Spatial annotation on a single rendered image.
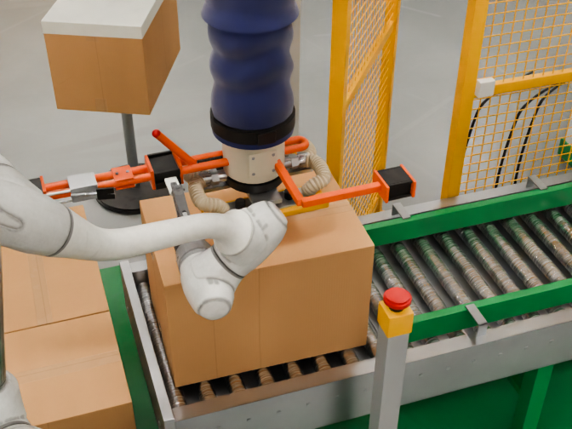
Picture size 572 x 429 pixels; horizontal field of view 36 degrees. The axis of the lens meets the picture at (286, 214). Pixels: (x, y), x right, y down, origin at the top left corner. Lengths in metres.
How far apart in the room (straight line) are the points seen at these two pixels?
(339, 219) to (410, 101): 2.55
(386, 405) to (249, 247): 0.75
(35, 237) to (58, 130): 3.31
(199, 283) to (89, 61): 1.87
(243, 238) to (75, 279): 1.25
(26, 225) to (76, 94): 2.23
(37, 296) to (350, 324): 1.04
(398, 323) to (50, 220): 0.98
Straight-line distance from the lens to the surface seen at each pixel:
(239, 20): 2.08
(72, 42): 3.62
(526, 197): 3.27
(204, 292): 1.90
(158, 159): 2.35
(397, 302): 2.15
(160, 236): 1.75
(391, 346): 2.25
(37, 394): 2.68
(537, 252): 3.17
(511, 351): 2.83
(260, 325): 2.52
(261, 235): 1.87
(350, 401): 2.65
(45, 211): 1.56
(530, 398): 3.07
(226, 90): 2.20
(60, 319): 2.89
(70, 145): 4.72
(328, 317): 2.58
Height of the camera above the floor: 2.51
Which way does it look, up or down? 38 degrees down
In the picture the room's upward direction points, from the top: straight up
